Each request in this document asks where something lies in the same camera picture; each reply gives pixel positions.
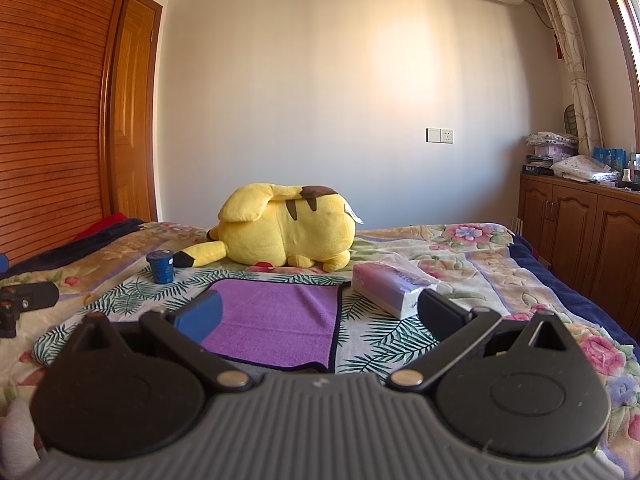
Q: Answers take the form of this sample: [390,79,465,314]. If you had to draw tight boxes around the stack of folded linens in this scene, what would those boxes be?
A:
[522,131,578,176]

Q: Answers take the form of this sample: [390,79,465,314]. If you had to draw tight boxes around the leaf pattern cloth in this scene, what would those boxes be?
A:
[32,268,437,377]

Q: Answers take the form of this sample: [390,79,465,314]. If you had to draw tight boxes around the blue cylindrical cup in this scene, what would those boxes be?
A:
[146,249,174,285]

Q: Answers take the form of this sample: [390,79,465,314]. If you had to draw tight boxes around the pink tissue pack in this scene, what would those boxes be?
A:
[352,252,439,320]

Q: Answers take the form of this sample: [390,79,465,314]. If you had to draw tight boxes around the red cloth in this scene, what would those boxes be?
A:
[73,212,127,242]

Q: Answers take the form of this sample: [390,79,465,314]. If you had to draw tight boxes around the blue boxes on cabinet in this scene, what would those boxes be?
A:
[593,148,626,172]

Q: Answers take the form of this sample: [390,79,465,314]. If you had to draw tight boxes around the floral bed quilt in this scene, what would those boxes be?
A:
[1,222,639,478]

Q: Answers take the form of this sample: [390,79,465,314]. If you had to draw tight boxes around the dark blue blanket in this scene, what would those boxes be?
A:
[1,219,143,278]

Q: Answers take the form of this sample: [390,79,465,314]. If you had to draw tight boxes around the folded white cloth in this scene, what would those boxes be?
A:
[551,155,620,183]

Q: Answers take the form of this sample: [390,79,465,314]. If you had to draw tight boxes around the wooden door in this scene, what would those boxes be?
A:
[110,0,162,221]

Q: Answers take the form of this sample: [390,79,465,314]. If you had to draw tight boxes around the yellow Pikachu plush toy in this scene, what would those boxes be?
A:
[174,183,362,273]

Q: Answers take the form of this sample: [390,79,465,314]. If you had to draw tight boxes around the purple and grey towel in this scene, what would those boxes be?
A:
[201,278,346,372]

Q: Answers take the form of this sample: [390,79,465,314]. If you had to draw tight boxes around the wooden slatted wardrobe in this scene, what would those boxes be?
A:
[1,0,126,263]

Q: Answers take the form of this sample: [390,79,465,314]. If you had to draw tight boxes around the bottles on cabinet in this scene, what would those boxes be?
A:
[617,153,640,192]

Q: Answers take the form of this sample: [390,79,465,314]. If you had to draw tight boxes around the white wall socket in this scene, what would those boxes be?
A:
[426,128,454,144]

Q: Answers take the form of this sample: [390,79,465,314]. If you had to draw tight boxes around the patterned beige curtain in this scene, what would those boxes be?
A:
[541,0,603,156]

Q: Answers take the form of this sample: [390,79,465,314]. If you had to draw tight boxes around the wooden low cabinet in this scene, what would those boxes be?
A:
[518,174,639,339]

